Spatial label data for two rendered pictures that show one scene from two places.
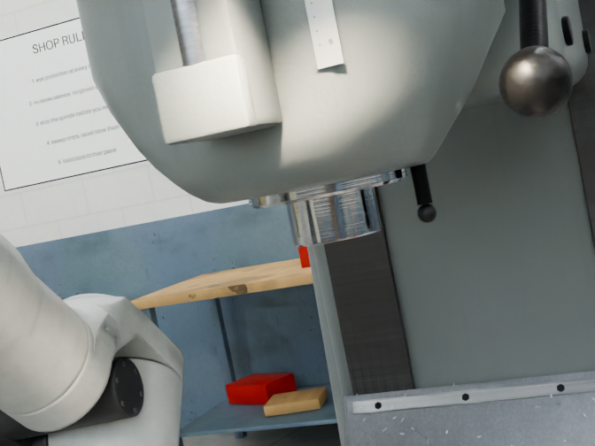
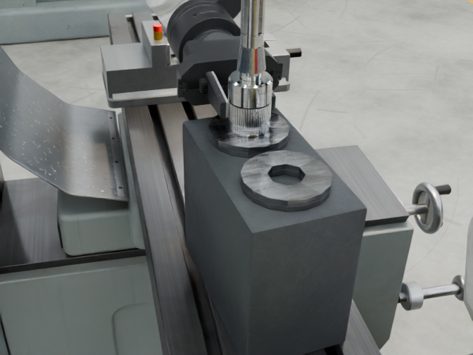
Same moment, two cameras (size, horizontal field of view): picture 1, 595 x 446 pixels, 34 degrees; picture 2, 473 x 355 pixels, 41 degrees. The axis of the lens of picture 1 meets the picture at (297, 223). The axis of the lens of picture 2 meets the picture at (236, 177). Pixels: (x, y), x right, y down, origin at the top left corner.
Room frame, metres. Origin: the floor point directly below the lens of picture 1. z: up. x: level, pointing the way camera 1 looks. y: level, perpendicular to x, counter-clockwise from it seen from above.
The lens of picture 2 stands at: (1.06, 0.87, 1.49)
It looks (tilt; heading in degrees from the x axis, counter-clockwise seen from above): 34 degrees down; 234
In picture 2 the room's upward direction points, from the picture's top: 2 degrees clockwise
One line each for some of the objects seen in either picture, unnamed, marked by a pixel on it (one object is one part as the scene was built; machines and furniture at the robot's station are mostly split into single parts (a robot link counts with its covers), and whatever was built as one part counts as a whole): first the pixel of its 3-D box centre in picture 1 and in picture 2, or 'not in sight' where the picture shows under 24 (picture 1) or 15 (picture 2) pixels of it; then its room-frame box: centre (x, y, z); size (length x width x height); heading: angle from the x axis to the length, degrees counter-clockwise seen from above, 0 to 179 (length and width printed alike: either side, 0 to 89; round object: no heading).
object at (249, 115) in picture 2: not in sight; (249, 106); (0.69, 0.38, 1.17); 0.05 x 0.05 x 0.05
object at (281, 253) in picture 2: not in sight; (262, 225); (0.70, 0.43, 1.04); 0.22 x 0.12 x 0.20; 75
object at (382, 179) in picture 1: (328, 186); not in sight; (0.52, -0.02, 1.31); 0.09 x 0.09 x 0.01
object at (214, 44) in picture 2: not in sight; (217, 59); (0.65, 0.26, 1.17); 0.13 x 0.12 x 0.10; 163
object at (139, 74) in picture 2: not in sight; (194, 56); (0.46, -0.11, 1.00); 0.35 x 0.15 x 0.11; 160
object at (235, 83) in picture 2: not in sight; (250, 81); (0.69, 0.38, 1.20); 0.05 x 0.05 x 0.01
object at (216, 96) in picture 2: not in sight; (213, 96); (0.71, 0.34, 1.17); 0.06 x 0.02 x 0.03; 73
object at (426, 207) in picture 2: not in sight; (412, 210); (0.06, 0.17, 0.64); 0.16 x 0.12 x 0.12; 158
